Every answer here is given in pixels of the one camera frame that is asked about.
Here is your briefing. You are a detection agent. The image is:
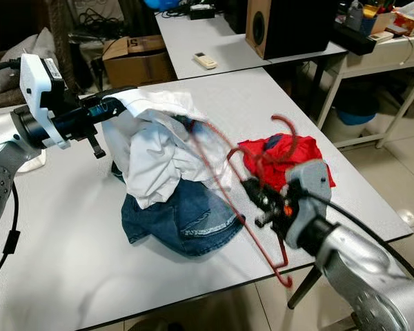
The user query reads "printed brown cardboard box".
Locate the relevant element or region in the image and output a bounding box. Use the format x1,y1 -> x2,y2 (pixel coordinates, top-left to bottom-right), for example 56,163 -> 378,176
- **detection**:
102,36 -> 177,87

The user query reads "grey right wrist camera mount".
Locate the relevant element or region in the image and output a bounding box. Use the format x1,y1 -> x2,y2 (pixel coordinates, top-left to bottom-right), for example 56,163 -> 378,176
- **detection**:
282,160 -> 332,245

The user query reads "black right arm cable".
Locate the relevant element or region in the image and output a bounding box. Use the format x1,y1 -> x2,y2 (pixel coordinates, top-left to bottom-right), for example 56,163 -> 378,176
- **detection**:
310,193 -> 414,290

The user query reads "white t-shirt black print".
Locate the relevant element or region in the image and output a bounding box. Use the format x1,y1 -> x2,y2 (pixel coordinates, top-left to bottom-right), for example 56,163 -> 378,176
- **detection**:
102,90 -> 235,210

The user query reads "blue denim jacket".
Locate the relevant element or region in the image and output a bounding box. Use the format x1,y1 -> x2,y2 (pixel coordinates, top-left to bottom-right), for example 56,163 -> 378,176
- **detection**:
121,178 -> 246,258

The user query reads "black soundbar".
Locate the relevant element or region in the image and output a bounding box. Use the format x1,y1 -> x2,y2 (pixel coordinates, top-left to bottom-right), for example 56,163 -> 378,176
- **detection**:
331,22 -> 384,56

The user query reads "red plastic hanger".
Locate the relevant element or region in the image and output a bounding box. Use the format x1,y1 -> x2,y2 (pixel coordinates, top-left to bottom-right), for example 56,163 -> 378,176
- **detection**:
190,114 -> 301,289

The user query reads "white side table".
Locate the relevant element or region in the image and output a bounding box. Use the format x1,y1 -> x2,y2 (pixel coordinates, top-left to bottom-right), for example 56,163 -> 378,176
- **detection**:
314,28 -> 414,149

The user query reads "white bin blue lid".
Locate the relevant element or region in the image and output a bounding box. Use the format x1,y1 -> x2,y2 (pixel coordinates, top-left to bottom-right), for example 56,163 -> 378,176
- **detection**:
335,90 -> 380,126

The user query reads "dark brown sofa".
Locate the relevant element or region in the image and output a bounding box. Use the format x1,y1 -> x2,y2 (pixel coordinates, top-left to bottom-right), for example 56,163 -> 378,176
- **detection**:
0,0 -> 70,111

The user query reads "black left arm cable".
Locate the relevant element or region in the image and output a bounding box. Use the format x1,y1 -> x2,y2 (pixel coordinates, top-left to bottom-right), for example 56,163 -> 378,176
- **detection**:
0,59 -> 25,287

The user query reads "grey pillow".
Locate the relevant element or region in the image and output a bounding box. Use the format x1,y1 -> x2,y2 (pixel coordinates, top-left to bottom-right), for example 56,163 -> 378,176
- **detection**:
28,29 -> 59,63
0,38 -> 39,89

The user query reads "blue box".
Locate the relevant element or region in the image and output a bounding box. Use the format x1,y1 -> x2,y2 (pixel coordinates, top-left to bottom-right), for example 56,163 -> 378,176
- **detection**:
362,7 -> 384,32

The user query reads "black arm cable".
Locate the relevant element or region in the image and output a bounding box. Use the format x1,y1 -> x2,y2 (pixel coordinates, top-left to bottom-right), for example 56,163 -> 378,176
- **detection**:
0,59 -> 25,287
310,193 -> 414,290

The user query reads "black wooden speaker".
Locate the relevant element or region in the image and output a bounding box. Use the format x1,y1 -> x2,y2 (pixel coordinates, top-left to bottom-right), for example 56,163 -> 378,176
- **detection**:
245,0 -> 337,61

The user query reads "grey-white desk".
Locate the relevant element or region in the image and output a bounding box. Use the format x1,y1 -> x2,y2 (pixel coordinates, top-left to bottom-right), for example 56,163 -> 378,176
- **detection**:
155,10 -> 349,80

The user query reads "grey-white work table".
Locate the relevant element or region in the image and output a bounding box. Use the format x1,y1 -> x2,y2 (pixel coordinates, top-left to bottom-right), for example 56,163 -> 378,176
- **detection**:
0,67 -> 414,331

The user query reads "red crumpled garment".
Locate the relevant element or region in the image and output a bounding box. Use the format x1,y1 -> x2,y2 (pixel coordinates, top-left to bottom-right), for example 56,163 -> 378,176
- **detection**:
238,133 -> 335,194

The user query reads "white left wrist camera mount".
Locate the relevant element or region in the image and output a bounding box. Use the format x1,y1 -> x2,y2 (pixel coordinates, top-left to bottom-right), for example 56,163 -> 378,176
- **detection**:
19,54 -> 73,149

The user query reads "yellow red snack box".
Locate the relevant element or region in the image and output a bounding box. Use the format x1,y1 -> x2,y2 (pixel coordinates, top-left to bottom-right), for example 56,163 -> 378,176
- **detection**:
390,0 -> 414,35

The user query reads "cream remote control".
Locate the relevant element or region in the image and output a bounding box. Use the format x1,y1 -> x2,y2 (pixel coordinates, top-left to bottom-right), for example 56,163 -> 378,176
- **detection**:
193,52 -> 218,70

